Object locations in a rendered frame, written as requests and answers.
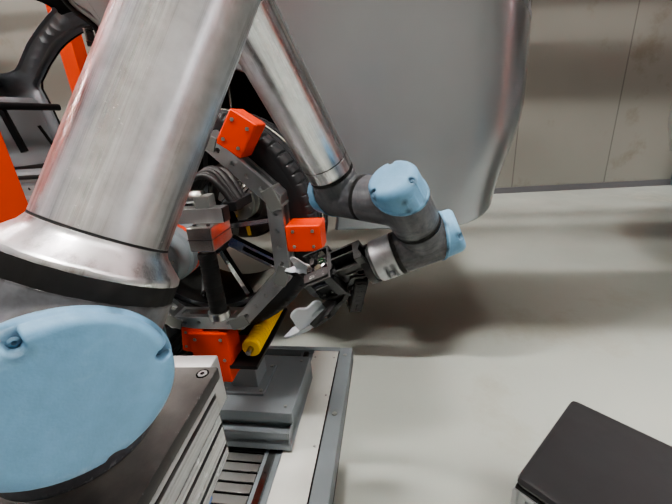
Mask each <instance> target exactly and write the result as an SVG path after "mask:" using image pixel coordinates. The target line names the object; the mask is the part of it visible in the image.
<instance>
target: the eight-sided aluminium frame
mask: <svg viewBox="0 0 672 504"><path fill-rule="evenodd" d="M219 133H220V131H218V130H213V131H212V133H211V136H210V139H209V142H208V144H207V147H206V150H205V151H206V152H208V153H209V154H210V155H211V156H212V157H213V158H215V159H216V160H217V161H218V162H219V163H220V164H221V165H223V166H224V167H225V168H227V169H229V170H230V171H231V172H232V174H233V175H234V176H235V177H237V178H238V179H239V180H240V181H241V182H242V183H243V184H245V185H246V186H247V187H248V188H249V189H250V190H252V191H253V192H254V193H255V194H256V195H257V196H259V197H260V198H261V199H262V200H263V201H264V202H265V203H266V209H267V216H268V223H269V230H270V237H271V244H272V251H273V258H274V266H275V273H274V274H273V275H272V276H271V278H270V279H269V280H268V281H267V282H266V283H265V284H264V285H263V286H262V287H261V289H260V290H259V291H258V292H257V293H256V294H255V295H254V296H253V297H252V299H251V300H250V301H249V302H248V303H247V304H246V305H245V306H244V307H229V308H230V313H231V316H230V317H229V318H228V319H226V320H224V321H221V322H212V321H210V320H209V315H208V311H209V307H186V306H183V305H182V304H181V303H179V302H178V301H177V300H176V299H173V302H172V305H171V308H170V310H169V313H168V316H167V319H166V321H165V324H167V325H168V326H170V327H171V328H177V329H180V330H181V328H182V327H186V328H193V329H233V330H243V329H245V328H246V327H247V326H248V325H250V323H251V322H252V320H253V319H254V318H255V317H256V316H257V315H258V314H259V313H260V312H261V311H262V310H263V309H264V308H265V306H266V305H267V304H268V303H269V302H270V301H271V300H272V299H273V298H274V297H275V296H276V295H277V294H278V293H279V292H280V291H281V289H282V288H283V287H285V286H286V285H287V283H288V282H289V281H290V280H291V278H292V277H293V276H292V275H289V274H287V273H285V270H286V269H288V268H290V267H293V266H294V265H293V263H292V262H291V260H290V257H295V256H294V252H289V251H288V248H287V240H286V232H285V226H286V225H287V224H288V223H289V222H290V213H289V205H288V202H289V200H288V196H287V190H286V189H284V188H283V187H282V186H281V185H280V183H279V182H276V181H275V180H274V179H273V178H272V177H271V176H270V175H268V174H267V173H266V172H265V171H264V170H263V169H262V168H260V167H259V166H258V165H257V164H256V163H255V162H254V161H253V160H251V159H250V158H249V157H248V156H247V157H243V158H238V157H237V156H235V155H234V154H232V153H231V152H230V151H228V150H227V149H225V148H224V147H222V146H221V145H219V144H217V137H218V135H219Z"/></svg>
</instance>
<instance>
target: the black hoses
mask: <svg viewBox="0 0 672 504"><path fill-rule="evenodd" d="M209 182H211V183H212V184H213V185H214V186H215V187H216V188H217V189H218V190H219V191H220V192H221V194H222V195H223V196H224V198H225V199H226V200H227V201H225V202H223V205H228V206H229V211H238V210H239V209H241V208H243V207H244V206H246V205H247V204H249V203H251V202H252V197H251V193H244V192H243V190H242V188H241V186H240V184H239V183H238V181H237V179H236V178H235V176H234V175H233V174H232V172H231V171H230V170H229V169H227V168H225V167H217V166H214V165H209V166H206V167H204V168H202V169H201V170H200V171H198V172H197V174H196V176H195V179H194V182H193V184H192V187H191V190H190V191H195V190H203V189H204V188H205V187H206V185H207V184H208V183H209Z"/></svg>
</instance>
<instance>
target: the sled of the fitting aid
mask: <svg viewBox="0 0 672 504"><path fill-rule="evenodd" d="M312 378H313V376H312V367H310V370H309V374H308V377H307V380H306V383H305V387H304V390H303V393H302V396H301V399H300V403H299V406H298V409H297V412H296V416H295V419H294V422H293V423H276V422H260V421H243V420H227V419H221V420H222V424H223V428H224V432H225V437H226V441H227V445H228V446H232V447H245V448H259V449H273V450H287V451H292V448H293V444H294V441H295V437H296V434H297V430H298V427H299V423H300V420H301V416H302V413H303V409H304V406H305V402H306V399H307V395H308V392H309V389H310V385H311V382H312Z"/></svg>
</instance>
